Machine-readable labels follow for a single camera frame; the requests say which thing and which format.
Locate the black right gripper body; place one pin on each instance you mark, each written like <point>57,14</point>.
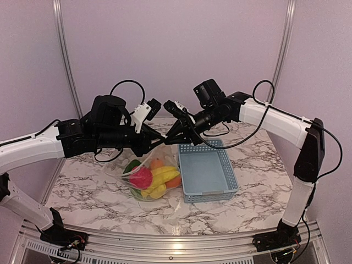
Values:
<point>214,116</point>

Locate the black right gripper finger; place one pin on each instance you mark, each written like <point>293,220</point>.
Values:
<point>178,128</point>
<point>181,138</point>

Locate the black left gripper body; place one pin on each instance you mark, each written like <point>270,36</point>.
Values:
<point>110,137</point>

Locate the green orange toy mango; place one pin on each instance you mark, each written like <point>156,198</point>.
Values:
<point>156,163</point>

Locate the green toy bell pepper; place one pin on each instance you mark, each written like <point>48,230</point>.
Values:
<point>134,163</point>

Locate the clear zip top bag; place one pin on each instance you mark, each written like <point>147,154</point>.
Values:
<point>116,168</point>

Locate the yellow toy banana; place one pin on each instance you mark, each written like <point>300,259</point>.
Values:
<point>158,186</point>

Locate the red toy apple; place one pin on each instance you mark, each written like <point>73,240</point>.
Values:
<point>141,179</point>

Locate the orange toy orange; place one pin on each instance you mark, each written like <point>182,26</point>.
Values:
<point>175,182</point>

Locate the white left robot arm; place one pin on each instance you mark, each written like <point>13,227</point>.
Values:
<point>29,149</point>

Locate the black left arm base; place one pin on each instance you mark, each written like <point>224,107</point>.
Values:
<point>59,235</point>

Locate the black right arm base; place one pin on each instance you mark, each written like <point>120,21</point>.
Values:
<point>284,235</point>

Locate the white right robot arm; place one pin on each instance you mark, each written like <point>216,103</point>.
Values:
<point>306,135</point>

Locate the grey plastic basket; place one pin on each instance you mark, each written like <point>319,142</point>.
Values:
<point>206,172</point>

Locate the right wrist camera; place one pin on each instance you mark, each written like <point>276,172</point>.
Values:
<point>175,108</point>

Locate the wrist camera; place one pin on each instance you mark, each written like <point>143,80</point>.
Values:
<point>145,111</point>
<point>175,108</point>

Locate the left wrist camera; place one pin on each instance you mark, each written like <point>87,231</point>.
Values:
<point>145,111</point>

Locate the right aluminium frame post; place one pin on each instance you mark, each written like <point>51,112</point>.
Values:
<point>285,41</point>

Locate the aluminium frame post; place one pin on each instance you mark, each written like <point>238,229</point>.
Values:
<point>285,41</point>
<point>58,17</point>

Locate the left aluminium frame post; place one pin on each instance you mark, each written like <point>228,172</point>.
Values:
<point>58,17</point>

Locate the aluminium front rail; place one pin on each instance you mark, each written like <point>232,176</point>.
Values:
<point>114,247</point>

